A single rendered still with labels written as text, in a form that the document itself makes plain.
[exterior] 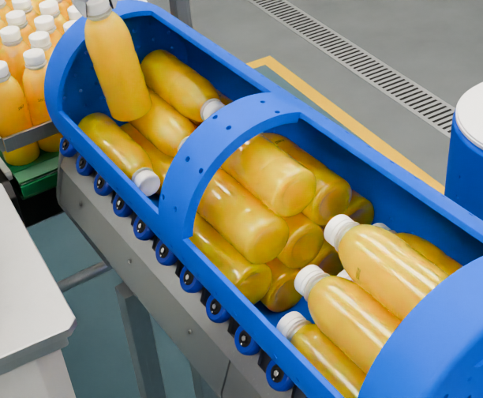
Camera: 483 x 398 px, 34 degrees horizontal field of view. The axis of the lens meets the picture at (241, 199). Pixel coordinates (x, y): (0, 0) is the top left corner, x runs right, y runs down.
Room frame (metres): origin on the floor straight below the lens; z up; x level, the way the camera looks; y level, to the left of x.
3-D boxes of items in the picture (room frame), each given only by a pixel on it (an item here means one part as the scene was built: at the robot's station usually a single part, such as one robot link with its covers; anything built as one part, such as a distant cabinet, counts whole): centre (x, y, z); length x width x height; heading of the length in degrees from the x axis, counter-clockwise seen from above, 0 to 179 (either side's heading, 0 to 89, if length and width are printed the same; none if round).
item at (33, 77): (1.36, 0.36, 0.99); 0.07 x 0.07 x 0.19
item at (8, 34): (1.47, 0.43, 1.09); 0.04 x 0.04 x 0.02
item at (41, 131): (1.37, 0.26, 0.96); 0.40 x 0.01 x 0.03; 121
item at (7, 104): (1.33, 0.42, 0.99); 0.07 x 0.07 x 0.19
